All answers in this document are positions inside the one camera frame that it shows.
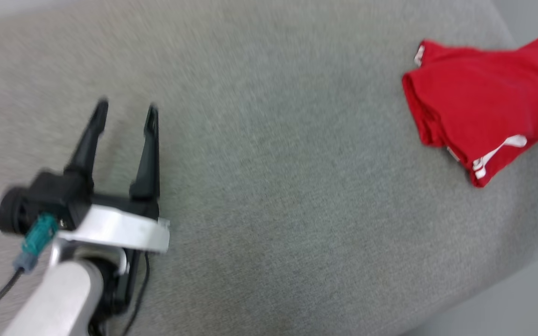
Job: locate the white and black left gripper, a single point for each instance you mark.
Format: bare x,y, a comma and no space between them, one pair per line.
119,231

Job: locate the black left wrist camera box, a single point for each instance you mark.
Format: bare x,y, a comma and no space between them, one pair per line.
45,196

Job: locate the grey fabric sofa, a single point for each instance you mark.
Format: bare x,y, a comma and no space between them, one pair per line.
273,186

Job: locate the red garment with white trim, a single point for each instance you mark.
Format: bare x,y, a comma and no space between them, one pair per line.
474,93

